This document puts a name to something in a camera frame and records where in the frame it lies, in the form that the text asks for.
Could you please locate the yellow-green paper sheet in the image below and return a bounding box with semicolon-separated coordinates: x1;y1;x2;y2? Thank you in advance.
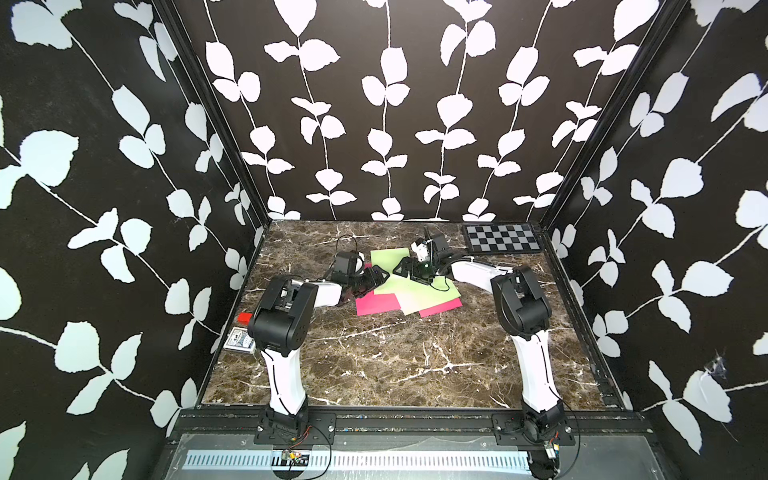
395;276;461;315
370;248;424;295

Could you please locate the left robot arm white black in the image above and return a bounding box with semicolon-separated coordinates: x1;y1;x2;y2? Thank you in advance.
247;251;390;433

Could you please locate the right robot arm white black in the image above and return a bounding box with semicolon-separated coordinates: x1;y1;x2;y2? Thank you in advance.
392;234;566;442

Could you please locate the left pink paper sheet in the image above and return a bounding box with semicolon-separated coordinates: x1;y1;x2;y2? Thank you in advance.
355;292;400;316

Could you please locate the pink paper sheet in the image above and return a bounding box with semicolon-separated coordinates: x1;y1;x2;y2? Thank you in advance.
355;292;400;316
419;298;463;318

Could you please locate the right pink paper sheet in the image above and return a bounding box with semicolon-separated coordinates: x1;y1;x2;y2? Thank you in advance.
419;298;463;318

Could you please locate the checkerboard calibration board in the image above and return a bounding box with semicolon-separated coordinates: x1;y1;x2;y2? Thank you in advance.
462;223;543;255

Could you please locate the small red box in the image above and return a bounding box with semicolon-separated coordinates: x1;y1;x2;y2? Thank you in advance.
237;312;252;325

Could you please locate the playing card deck box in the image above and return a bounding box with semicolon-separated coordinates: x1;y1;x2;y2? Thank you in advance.
223;327;255;354

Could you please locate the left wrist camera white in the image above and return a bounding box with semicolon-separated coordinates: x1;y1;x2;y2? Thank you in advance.
352;252;365;275

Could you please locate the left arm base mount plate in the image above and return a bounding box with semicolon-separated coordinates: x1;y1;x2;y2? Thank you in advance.
253;410;337;448

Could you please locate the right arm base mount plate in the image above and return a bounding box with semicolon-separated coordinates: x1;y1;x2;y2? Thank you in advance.
491;411;577;450

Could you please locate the white perforated rail strip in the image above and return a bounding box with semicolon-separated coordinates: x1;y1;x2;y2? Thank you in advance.
182;450;530;474

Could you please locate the small electronics board with wires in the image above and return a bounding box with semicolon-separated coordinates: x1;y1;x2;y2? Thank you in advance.
271;450;311;471

